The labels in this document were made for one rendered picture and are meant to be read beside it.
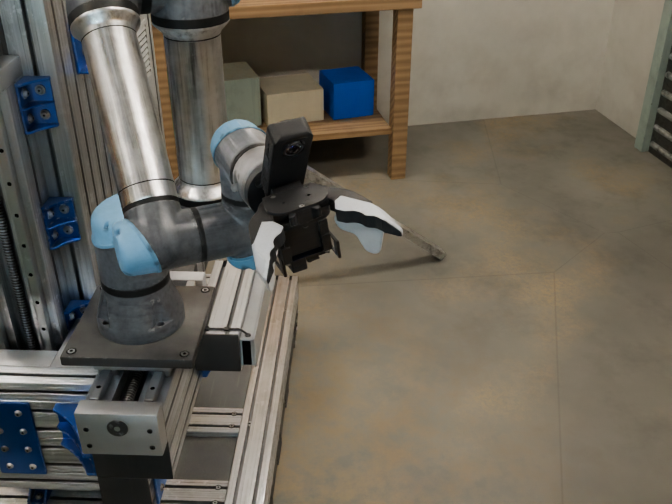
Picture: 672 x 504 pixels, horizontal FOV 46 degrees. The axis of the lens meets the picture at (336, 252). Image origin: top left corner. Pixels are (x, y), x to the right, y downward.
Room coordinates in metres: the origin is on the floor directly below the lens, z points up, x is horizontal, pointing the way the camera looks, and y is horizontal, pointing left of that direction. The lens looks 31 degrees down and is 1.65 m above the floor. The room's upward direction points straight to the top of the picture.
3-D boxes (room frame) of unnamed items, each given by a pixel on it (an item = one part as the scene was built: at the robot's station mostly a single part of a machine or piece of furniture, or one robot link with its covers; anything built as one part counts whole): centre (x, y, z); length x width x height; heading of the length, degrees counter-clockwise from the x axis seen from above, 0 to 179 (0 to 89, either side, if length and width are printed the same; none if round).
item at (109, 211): (1.14, 0.34, 0.98); 0.13 x 0.12 x 0.14; 114
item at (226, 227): (0.94, 0.13, 1.12); 0.11 x 0.08 x 0.11; 114
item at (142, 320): (1.14, 0.34, 0.87); 0.15 x 0.15 x 0.10
